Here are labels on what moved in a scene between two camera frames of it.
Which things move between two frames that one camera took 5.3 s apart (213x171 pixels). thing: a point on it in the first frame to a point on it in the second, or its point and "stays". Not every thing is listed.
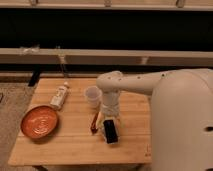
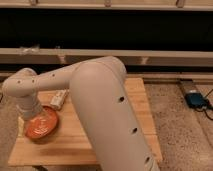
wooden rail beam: [105, 56] stays
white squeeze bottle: [58, 100] stays
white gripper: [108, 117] to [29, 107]
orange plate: [39, 121] stays
